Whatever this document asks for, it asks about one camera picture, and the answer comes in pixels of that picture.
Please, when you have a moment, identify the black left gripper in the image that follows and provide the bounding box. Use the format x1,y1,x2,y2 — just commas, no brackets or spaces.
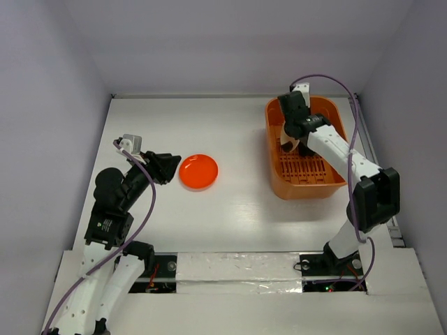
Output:
121,149,181,209

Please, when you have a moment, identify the cream white plate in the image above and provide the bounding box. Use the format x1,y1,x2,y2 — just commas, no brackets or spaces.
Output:
280,127,300,153

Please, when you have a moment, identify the orange plastic plate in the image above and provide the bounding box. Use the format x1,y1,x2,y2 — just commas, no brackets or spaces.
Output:
179,154,219,191

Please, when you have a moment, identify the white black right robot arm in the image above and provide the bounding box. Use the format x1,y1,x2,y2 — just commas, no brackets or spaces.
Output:
277,89,400,274

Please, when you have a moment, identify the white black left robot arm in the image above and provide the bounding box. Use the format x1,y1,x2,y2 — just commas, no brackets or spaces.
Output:
43,151,181,334

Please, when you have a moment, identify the orange plastic dish rack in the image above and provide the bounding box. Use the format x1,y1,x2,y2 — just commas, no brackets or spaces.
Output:
265,98,346,200

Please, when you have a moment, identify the silver tape covered board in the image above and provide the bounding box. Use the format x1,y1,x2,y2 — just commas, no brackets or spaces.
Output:
175,252,302,295

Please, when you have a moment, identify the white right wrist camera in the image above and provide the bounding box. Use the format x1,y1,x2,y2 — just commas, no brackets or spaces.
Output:
289,82,311,107

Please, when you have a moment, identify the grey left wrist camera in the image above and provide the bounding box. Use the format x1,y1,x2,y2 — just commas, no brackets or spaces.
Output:
115,134,142,155

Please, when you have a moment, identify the aluminium rail right side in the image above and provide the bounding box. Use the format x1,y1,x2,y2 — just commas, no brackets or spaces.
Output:
349,93,404,248

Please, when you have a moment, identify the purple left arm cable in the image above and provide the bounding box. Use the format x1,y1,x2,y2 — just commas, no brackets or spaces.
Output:
41,139,157,335

